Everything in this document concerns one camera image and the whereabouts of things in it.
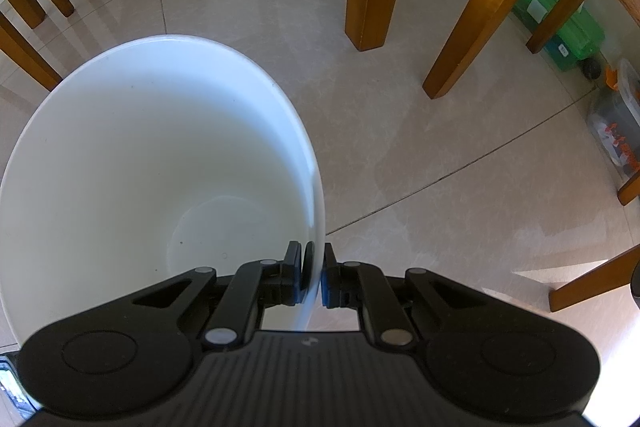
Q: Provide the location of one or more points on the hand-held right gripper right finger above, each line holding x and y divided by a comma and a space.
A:
331, 279

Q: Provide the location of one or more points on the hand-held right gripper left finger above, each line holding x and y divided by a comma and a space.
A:
303, 274

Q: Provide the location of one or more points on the white plastic bin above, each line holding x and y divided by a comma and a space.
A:
150, 147

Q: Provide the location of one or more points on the clear plastic storage box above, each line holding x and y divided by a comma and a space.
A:
617, 122

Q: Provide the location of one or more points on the small black ball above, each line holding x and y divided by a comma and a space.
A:
592, 70

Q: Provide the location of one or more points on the green plastic storage box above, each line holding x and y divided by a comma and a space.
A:
565, 27

